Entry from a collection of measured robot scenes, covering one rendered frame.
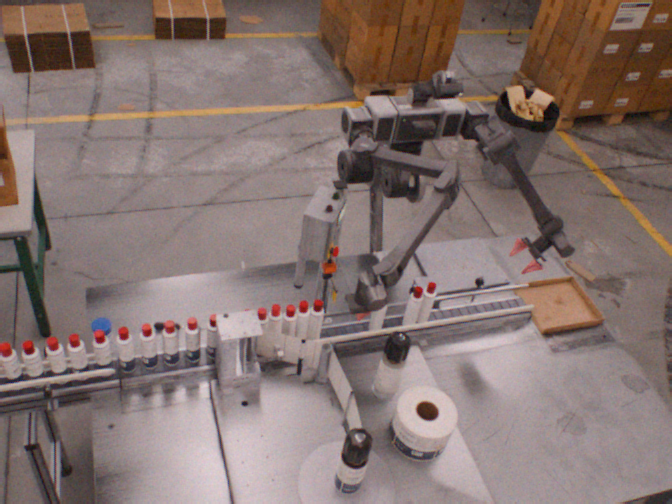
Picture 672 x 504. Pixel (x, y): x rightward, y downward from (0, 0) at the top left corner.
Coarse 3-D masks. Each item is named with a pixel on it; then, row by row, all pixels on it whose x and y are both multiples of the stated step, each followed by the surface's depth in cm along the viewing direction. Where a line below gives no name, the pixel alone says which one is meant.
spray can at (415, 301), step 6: (414, 288) 247; (420, 288) 247; (414, 294) 247; (420, 294) 246; (414, 300) 248; (420, 300) 248; (408, 306) 252; (414, 306) 250; (420, 306) 250; (408, 312) 253; (414, 312) 252; (408, 318) 255; (414, 318) 254; (402, 324) 259; (408, 324) 257
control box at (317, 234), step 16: (320, 192) 219; (320, 208) 212; (336, 208) 214; (304, 224) 212; (320, 224) 210; (304, 240) 217; (320, 240) 215; (336, 240) 228; (304, 256) 221; (320, 256) 219
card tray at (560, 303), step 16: (528, 288) 291; (544, 288) 292; (560, 288) 293; (576, 288) 294; (528, 304) 283; (544, 304) 285; (560, 304) 286; (576, 304) 287; (592, 304) 284; (544, 320) 278; (560, 320) 279; (576, 320) 280; (592, 320) 276
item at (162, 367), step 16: (480, 304) 273; (496, 304) 275; (512, 304) 276; (384, 320) 261; (400, 320) 262; (432, 320) 264; (480, 320) 267; (320, 336) 251; (144, 368) 230; (160, 368) 231; (176, 368) 232
